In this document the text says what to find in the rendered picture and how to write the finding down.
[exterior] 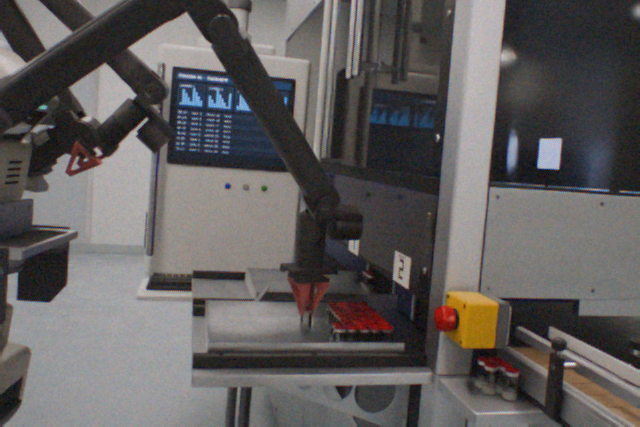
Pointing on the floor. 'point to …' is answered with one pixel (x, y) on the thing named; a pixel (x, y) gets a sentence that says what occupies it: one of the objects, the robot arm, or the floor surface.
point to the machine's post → (465, 164)
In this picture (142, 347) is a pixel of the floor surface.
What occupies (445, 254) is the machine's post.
